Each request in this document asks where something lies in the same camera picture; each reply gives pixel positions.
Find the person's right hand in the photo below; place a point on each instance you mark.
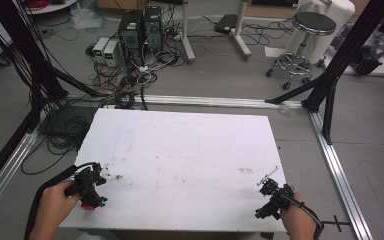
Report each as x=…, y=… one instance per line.
x=296, y=216

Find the white bench power supply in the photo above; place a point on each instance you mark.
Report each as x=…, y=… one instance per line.
x=100, y=50
x=111, y=53

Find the black upright frame brace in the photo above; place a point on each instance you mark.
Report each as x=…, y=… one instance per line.
x=329, y=110

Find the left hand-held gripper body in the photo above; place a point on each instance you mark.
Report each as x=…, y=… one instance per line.
x=87, y=186

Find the white desk leg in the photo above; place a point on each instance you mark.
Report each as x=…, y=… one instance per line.
x=241, y=30
x=187, y=33

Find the slim black computer tower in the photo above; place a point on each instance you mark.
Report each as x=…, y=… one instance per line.
x=153, y=28

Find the black slanted frame strut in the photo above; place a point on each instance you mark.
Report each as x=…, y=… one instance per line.
x=353, y=50

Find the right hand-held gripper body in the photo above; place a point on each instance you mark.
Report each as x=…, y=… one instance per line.
x=274, y=200

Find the black diagonal frame brace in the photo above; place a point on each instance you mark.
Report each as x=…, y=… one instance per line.
x=296, y=90

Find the flat black box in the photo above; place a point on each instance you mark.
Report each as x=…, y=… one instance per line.
x=226, y=24

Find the clear plastic bag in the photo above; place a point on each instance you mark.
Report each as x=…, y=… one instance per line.
x=86, y=18

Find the round white table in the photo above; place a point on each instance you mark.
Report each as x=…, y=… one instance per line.
x=51, y=6

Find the black low frame beam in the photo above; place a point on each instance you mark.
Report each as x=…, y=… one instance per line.
x=3, y=156

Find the long aluminium floor rail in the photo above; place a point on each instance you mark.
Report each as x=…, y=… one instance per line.
x=213, y=100

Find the large black computer tower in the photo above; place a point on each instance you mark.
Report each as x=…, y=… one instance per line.
x=131, y=35

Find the person's left hand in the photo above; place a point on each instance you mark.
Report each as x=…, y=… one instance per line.
x=57, y=204

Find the aluminium side floor rail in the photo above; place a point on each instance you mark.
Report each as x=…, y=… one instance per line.
x=6, y=173
x=340, y=176

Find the black round chrome stool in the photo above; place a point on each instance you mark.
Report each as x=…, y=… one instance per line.
x=313, y=24

